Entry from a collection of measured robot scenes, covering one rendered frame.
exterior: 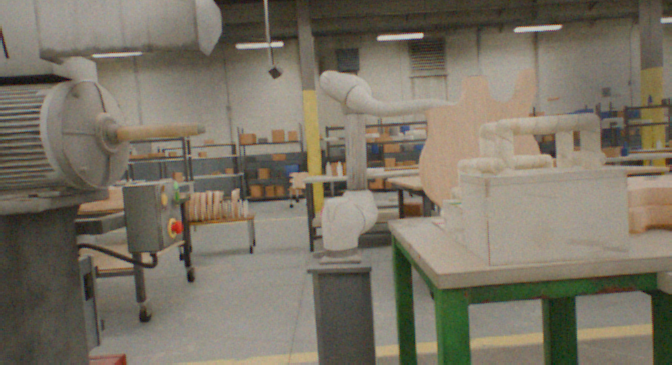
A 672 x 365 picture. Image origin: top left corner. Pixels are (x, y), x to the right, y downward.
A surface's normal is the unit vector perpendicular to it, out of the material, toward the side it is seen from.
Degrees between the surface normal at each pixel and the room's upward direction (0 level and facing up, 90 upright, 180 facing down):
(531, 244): 90
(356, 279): 90
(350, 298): 90
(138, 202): 90
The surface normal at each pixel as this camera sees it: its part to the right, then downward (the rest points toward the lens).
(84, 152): 1.00, 0.00
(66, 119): 0.88, -0.15
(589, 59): 0.03, 0.05
